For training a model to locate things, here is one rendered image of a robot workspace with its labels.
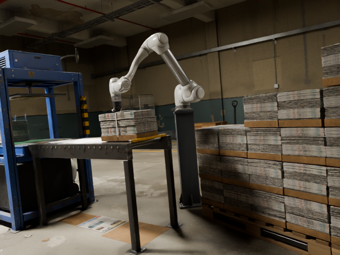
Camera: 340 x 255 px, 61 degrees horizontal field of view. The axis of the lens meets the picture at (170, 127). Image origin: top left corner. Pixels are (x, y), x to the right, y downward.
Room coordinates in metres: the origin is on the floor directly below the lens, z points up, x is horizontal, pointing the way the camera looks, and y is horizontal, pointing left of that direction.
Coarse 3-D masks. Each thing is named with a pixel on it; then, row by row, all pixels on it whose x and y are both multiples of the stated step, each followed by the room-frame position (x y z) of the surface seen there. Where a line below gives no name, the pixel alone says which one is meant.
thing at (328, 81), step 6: (324, 78) 1.64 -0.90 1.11; (330, 78) 1.61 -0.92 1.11; (336, 78) 1.59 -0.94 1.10; (324, 84) 1.64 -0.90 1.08; (330, 84) 1.61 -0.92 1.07; (324, 120) 1.65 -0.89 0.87; (330, 120) 1.62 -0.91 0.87; (336, 120) 1.60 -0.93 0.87; (330, 162) 1.63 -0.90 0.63; (336, 162) 1.60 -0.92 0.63; (330, 198) 1.64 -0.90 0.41; (330, 204) 1.65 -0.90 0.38; (336, 204) 1.62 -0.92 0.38; (336, 240) 1.63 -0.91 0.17
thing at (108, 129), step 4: (100, 116) 2.35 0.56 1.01; (104, 116) 2.33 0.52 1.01; (108, 116) 2.31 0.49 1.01; (112, 116) 2.28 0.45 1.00; (100, 120) 2.35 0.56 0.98; (104, 120) 2.34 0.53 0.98; (108, 120) 2.31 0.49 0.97; (112, 120) 2.29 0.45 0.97; (104, 124) 2.34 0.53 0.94; (108, 124) 2.32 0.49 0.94; (112, 124) 2.29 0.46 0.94; (104, 128) 2.35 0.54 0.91; (108, 128) 2.32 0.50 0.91; (112, 128) 2.30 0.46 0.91; (104, 132) 2.36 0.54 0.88; (108, 132) 2.33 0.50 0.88; (112, 132) 2.30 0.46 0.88
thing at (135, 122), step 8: (120, 112) 2.24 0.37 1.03; (128, 112) 2.19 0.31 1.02; (136, 112) 2.20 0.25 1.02; (144, 112) 2.31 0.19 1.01; (152, 112) 2.37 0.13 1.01; (120, 120) 2.24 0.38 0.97; (128, 120) 2.20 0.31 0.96; (136, 120) 2.17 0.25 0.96; (144, 120) 2.26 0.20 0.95; (152, 120) 2.35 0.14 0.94; (120, 128) 2.25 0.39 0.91; (128, 128) 2.21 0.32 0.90; (136, 128) 2.17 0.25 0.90; (144, 128) 2.26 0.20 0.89; (152, 128) 2.35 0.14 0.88
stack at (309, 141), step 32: (224, 128) 2.33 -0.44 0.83; (256, 128) 2.06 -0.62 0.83; (288, 128) 1.85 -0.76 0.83; (320, 128) 1.68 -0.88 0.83; (224, 160) 2.33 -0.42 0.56; (256, 160) 2.07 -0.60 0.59; (224, 192) 2.36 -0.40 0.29; (256, 192) 2.09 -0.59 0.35; (320, 192) 1.69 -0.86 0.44; (224, 224) 2.38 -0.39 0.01; (256, 224) 2.10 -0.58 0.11; (320, 224) 1.70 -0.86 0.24
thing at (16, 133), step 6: (18, 120) 3.49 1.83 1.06; (24, 120) 3.55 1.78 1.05; (18, 126) 3.49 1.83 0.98; (24, 126) 3.55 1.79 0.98; (0, 132) 3.43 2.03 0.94; (18, 132) 3.48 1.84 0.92; (24, 132) 3.54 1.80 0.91; (0, 138) 3.42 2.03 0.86; (18, 138) 3.47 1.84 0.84; (24, 138) 3.53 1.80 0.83
